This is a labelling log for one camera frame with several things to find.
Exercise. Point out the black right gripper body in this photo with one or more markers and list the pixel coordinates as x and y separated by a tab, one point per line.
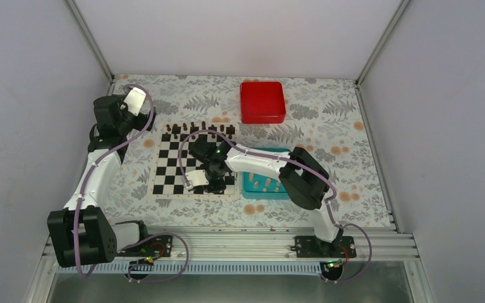
220	185

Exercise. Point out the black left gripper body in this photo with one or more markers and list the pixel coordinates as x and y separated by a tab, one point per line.
141	123

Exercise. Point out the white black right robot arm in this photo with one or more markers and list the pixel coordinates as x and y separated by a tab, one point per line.
305	181

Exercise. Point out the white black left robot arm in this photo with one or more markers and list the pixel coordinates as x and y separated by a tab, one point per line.
80	232

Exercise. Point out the teal square tray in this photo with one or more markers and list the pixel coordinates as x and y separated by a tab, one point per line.
261	180

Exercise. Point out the black white chessboard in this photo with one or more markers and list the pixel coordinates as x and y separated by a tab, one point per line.
165	175

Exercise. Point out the red square box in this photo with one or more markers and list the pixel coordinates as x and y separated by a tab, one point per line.
262	102

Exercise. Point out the floral patterned table mat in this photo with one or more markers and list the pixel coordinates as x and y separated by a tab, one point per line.
322	116

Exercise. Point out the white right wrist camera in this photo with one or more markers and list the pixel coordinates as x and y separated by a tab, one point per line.
194	179

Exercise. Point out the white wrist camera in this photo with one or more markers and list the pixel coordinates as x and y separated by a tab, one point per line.
194	179
134	100

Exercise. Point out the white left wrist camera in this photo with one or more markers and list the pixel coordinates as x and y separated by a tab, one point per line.
134	100

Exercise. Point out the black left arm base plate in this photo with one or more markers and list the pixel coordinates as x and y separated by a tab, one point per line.
158	247

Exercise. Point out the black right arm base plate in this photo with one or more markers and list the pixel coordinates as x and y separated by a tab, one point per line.
312	247

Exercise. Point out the aluminium corner frame post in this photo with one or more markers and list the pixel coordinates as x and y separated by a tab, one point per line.
88	35

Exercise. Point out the aluminium front rail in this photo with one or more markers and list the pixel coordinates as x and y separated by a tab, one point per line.
261	252

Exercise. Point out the aluminium right frame post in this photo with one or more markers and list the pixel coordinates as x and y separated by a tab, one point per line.
381	43

